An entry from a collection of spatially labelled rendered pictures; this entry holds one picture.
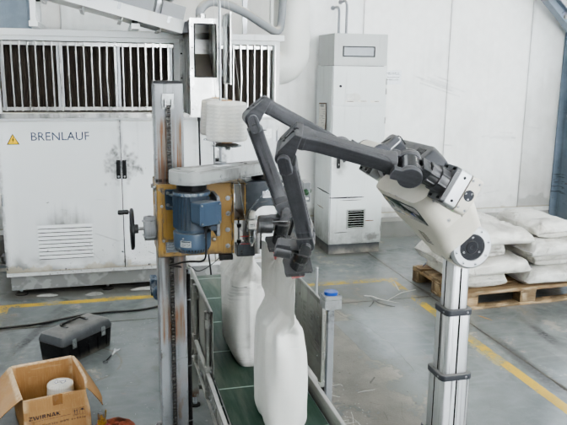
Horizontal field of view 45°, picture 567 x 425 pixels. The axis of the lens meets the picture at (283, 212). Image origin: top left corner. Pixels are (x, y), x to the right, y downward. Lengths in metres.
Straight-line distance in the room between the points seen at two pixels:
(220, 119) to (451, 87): 5.34
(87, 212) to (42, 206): 0.34
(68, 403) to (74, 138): 2.52
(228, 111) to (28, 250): 3.37
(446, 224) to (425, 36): 5.42
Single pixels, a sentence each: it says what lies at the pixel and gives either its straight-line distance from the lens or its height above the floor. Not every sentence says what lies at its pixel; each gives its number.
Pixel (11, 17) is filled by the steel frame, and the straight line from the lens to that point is 6.44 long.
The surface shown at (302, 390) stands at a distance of 2.73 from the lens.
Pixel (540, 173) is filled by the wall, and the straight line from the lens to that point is 8.50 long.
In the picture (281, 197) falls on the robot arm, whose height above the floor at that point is 1.33.
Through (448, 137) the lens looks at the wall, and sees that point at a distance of 7.81.
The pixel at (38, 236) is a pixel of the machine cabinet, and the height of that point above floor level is 0.50.
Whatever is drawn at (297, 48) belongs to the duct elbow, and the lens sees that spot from 6.07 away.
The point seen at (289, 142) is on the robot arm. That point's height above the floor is 1.60.
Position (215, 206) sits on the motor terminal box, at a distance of 2.65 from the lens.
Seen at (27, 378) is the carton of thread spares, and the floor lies 0.16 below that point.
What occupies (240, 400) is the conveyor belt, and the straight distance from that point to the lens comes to 3.11.
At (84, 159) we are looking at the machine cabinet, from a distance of 5.58.
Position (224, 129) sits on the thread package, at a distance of 2.66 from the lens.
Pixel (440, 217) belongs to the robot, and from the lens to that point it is 2.31.
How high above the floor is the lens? 1.81
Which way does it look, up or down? 12 degrees down
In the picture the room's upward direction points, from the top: 1 degrees clockwise
